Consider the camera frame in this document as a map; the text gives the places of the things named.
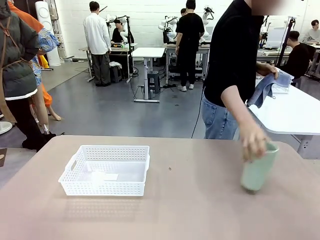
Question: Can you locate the light green cup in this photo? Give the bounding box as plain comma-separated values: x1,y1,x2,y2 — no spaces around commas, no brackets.
240,141,280,194

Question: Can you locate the dark stool with white cloth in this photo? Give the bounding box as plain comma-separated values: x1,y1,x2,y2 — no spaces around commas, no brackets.
109,61,123,83

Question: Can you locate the blue towel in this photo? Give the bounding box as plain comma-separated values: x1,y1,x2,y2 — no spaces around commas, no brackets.
246,71,295,109

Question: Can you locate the black tripod stand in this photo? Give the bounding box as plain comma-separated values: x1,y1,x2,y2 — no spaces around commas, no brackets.
276,16,298,67

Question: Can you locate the black camera stand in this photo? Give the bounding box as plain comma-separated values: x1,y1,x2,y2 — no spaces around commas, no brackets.
126,16,135,76

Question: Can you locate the long grey workbench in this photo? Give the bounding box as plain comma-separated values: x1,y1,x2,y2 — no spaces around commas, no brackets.
163,42,212,85

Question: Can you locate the grey plastic stool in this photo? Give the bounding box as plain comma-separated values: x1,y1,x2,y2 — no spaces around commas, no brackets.
146,70,161,95

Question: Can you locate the black hanging cable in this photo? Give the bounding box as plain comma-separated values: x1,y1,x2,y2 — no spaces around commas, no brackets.
191,84,208,140

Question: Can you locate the person's left hand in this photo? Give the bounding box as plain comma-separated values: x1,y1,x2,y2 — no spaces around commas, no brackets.
256,62,280,81

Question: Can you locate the person's right forearm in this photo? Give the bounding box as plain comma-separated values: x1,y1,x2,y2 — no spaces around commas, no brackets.
220,85,261,130

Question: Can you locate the blue patterned garment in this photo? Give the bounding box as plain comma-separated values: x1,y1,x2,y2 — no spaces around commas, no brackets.
31,27,61,87

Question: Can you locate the man in white shirt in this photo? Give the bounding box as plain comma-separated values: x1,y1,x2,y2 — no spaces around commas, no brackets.
83,1,112,88

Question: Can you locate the white floor fan base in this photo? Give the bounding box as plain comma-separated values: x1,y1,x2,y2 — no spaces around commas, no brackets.
0,121,13,136

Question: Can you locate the mannequin with orange jacket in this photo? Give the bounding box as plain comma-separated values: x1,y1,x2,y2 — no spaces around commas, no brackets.
7,0,62,122

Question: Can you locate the wooden workbench with tools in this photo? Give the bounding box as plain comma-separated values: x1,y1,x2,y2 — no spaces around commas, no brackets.
79,42,138,83

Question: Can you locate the white standing desk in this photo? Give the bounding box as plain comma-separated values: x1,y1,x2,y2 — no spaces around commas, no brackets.
131,46,166,103

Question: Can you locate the brown wooden board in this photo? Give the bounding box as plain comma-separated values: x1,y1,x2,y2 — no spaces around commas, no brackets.
0,147,8,168

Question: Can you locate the seated man black sweater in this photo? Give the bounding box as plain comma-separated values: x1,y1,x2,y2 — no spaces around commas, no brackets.
277,30,316,80

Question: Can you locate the seated man grey sweater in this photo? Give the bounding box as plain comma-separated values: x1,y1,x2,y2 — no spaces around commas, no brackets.
302,19,320,45

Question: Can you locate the standing man in black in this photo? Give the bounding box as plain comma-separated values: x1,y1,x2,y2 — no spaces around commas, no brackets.
174,0,206,92

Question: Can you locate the mannequin with grey vest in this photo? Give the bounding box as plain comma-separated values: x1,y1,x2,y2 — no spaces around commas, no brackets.
0,0,57,152

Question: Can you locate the person's right hand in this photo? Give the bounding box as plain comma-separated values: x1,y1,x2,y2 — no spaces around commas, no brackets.
239,123,270,161

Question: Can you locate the seated person in black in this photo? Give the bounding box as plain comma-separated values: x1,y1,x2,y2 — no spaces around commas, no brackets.
111,19,135,45

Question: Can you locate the white perforated plastic basket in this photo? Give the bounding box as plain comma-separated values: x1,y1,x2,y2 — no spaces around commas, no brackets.
58,144,151,197

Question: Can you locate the person in black shirt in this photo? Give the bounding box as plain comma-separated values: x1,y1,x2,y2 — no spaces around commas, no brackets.
201,0,266,140

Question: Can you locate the grey monitor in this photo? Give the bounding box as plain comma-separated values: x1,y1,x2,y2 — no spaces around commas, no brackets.
264,26,291,50

